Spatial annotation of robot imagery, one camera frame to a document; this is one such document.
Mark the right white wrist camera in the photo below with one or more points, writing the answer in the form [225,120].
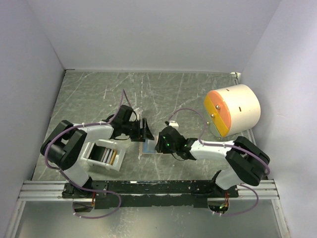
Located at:
[172,123]

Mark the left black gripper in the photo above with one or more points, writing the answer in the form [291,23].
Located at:
[141,133]

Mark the cards stack in tray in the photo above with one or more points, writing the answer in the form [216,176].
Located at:
[105,155]

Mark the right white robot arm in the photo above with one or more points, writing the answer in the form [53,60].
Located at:
[247,163]

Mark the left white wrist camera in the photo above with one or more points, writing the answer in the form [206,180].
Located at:
[138,112]

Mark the beige card holder wallet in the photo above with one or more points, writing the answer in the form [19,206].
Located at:
[148,147]

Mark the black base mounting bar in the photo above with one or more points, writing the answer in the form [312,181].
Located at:
[165,192]

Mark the large cream cylinder drum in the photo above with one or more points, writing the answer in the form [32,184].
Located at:
[231,110]

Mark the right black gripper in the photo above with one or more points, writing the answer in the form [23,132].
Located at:
[160,146]

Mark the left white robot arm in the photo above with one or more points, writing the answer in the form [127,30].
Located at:
[64,144]

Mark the white card tray box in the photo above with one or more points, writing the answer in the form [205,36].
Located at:
[89,157]

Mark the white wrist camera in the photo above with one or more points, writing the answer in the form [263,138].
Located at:
[138,112]
[172,123]

